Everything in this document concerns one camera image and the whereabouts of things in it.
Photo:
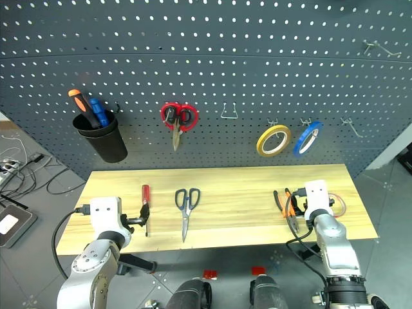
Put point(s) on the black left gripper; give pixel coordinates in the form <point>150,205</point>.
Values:
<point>133,221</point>

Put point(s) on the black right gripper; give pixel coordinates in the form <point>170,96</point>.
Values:
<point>301,206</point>

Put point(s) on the orange and black pliers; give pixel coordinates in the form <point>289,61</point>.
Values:
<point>290,219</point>

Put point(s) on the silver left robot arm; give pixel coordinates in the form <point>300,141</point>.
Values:
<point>93,257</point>

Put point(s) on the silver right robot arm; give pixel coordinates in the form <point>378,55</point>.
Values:
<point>338,244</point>

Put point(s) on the dark perforated pegboard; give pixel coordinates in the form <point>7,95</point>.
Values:
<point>206,64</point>

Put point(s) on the blue tape roll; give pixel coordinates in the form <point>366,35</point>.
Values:
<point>301,141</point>

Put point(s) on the yellow tape roll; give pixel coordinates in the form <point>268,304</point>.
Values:
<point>262,141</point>

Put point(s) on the red floor marker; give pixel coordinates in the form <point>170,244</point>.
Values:
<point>210,274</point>
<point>258,270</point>

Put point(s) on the black plastic holder cup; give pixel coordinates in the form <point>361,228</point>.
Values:
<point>106,141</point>

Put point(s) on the dark rounded shape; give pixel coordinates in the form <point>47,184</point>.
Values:
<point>268,293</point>
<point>190,294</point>

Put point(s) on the silver scissors hook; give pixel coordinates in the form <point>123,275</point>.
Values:
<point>166,116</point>

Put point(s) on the small black pegboard hook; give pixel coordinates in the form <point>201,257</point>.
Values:
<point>117,107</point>

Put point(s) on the black box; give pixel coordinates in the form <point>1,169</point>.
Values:
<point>405,161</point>

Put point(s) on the grey flat tablet device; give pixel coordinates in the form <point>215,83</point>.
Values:
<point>16,225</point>

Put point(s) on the orange and black screwdriver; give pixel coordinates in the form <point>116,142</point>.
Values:
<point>80,103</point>

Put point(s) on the white power strip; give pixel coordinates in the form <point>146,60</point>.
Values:
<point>6,169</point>

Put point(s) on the long silver pegboard hook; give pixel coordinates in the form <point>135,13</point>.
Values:
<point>383,49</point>

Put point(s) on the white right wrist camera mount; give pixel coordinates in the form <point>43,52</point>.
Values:
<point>317,196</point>

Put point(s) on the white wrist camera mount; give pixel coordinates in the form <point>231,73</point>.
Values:
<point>104,215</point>
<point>317,196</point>

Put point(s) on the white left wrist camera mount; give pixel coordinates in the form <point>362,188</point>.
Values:
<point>104,215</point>

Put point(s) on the black table bracket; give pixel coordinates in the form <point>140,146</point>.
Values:
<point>307,252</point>
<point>138,262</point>

